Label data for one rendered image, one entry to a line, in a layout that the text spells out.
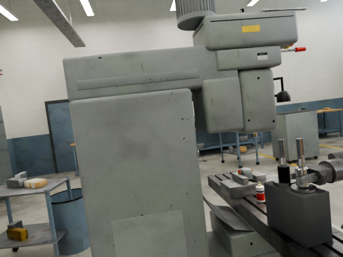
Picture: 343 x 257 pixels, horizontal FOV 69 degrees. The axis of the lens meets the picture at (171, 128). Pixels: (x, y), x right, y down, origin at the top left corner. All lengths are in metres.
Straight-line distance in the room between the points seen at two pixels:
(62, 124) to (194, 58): 6.99
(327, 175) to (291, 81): 8.41
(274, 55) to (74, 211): 2.53
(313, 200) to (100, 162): 0.81
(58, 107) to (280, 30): 7.18
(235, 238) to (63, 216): 2.17
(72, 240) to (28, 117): 5.64
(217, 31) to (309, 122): 5.10
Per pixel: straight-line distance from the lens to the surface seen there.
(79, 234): 3.20
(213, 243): 1.50
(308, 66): 9.86
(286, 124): 5.81
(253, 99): 1.29
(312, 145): 6.27
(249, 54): 1.29
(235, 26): 1.28
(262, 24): 1.34
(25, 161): 8.48
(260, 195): 1.44
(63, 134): 7.99
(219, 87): 1.20
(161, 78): 1.15
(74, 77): 1.18
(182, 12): 1.31
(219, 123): 1.20
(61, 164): 8.13
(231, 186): 1.51
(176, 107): 1.03
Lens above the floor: 1.48
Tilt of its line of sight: 4 degrees down
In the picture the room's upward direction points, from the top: 7 degrees counter-clockwise
